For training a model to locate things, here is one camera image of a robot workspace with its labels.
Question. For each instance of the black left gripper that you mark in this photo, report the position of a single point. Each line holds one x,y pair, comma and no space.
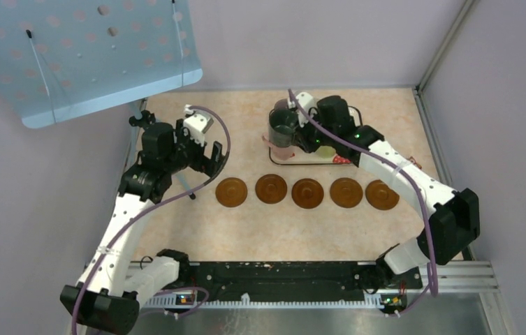
204,164

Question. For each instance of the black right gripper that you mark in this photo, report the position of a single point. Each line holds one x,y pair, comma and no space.
300,139

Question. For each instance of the dark green mug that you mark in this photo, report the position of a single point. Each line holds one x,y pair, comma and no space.
282,124

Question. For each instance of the brown round coaster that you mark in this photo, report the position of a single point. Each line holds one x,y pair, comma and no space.
346,192
307,193
271,188
231,192
380,196

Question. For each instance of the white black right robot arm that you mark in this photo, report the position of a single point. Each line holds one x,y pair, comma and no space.
450,217

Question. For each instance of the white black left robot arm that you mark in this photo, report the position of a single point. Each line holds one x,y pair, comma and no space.
105,297

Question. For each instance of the yellow green mug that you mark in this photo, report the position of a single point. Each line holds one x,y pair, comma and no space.
325,152

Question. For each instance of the white tray with black rim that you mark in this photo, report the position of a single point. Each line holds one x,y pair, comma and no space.
309,159

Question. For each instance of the pink mug in front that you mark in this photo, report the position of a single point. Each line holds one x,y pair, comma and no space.
282,153

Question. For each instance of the purple grey mug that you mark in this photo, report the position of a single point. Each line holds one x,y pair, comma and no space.
282,104

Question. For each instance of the grey tripod stand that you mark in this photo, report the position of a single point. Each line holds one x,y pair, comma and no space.
142,118

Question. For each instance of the light blue perforated board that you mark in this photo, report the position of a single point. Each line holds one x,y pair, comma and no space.
60,60

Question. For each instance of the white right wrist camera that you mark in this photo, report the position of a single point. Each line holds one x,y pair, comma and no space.
306,101

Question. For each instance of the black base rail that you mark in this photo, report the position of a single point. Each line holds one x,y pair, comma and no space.
316,281

